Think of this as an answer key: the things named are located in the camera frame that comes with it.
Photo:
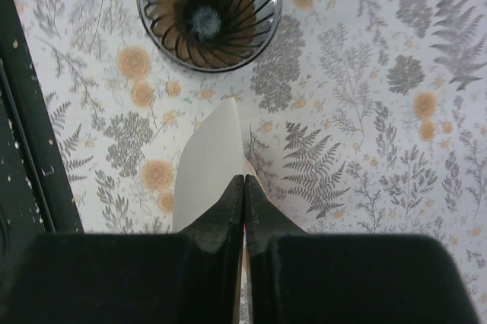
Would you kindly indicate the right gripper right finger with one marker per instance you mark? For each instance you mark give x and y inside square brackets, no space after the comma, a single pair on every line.
[298,277]

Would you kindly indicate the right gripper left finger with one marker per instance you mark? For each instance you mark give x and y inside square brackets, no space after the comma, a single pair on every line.
[192,276]

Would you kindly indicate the grey plastic dripper cone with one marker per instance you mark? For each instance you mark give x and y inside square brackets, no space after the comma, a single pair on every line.
[211,36]

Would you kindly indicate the floral table mat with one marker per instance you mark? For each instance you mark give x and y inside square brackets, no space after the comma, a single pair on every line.
[361,116]

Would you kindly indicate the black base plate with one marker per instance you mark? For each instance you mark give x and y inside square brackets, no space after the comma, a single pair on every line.
[42,160]

